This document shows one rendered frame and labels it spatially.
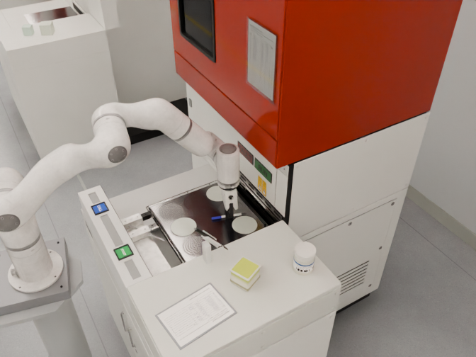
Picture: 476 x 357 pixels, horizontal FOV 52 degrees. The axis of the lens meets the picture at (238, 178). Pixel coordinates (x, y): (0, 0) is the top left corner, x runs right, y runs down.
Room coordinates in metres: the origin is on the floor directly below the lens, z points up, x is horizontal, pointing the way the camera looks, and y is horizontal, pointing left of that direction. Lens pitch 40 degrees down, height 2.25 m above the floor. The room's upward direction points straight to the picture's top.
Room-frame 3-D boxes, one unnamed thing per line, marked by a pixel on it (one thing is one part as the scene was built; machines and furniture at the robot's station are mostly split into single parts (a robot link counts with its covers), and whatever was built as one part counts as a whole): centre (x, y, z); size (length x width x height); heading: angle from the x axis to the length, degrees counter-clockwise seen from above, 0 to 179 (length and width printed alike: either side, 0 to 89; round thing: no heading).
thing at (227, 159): (1.39, 0.04, 1.17); 0.09 x 0.08 x 0.13; 24
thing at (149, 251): (1.23, 0.34, 0.87); 0.36 x 0.08 x 0.03; 31
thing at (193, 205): (1.38, 0.12, 0.90); 0.34 x 0.34 x 0.01; 31
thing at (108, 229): (1.25, 0.47, 0.89); 0.55 x 0.09 x 0.14; 31
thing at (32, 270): (1.13, 0.73, 0.96); 0.19 x 0.19 x 0.18
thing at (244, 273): (1.01, -0.02, 1.00); 0.07 x 0.07 x 0.07; 54
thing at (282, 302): (0.99, 0.01, 0.89); 0.62 x 0.35 x 0.14; 121
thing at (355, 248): (1.83, -0.27, 0.41); 0.82 x 0.71 x 0.82; 31
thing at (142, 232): (1.29, 0.38, 0.89); 0.08 x 0.03 x 0.03; 121
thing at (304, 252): (1.07, -0.22, 1.01); 0.07 x 0.07 x 0.10
